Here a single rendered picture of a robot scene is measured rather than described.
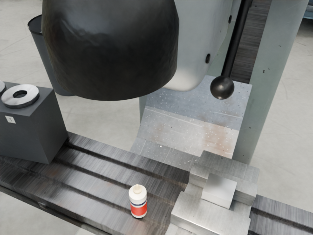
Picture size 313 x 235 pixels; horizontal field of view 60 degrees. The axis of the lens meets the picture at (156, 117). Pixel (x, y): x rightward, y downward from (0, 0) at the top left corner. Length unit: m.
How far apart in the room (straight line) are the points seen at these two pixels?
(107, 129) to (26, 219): 0.86
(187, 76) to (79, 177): 0.54
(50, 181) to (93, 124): 1.49
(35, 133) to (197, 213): 0.45
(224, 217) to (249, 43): 0.45
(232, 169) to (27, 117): 0.52
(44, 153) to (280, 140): 1.85
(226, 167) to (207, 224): 0.19
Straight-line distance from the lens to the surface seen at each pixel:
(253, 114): 0.92
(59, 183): 0.81
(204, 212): 0.59
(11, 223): 1.91
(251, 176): 0.72
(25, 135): 0.79
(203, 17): 0.30
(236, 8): 0.48
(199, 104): 0.88
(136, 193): 0.63
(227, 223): 0.59
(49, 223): 1.82
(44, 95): 0.78
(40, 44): 2.42
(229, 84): 0.34
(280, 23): 0.77
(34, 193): 0.80
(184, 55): 0.31
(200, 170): 0.65
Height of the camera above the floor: 1.52
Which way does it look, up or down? 42 degrees down
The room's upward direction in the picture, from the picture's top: straight up
